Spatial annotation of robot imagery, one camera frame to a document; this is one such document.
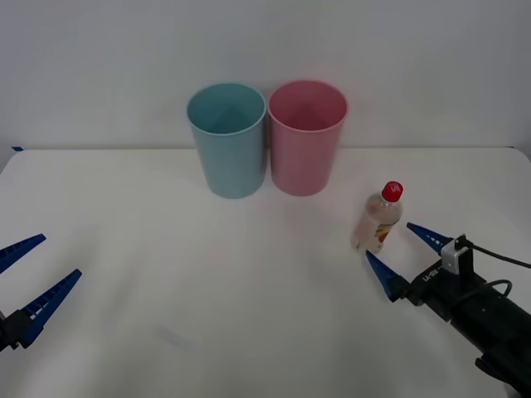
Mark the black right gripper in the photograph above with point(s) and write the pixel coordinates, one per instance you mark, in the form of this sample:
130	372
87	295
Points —
444	292

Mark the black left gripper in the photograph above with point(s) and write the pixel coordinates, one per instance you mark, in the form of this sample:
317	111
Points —
5	333

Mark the pale blue plastic bin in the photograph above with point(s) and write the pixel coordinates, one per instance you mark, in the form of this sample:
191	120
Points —
230	161

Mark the pink plastic bin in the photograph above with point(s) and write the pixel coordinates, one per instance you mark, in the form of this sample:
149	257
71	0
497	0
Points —
305	161

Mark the clear bottle with red cap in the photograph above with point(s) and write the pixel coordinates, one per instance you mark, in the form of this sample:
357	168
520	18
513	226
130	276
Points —
378	221

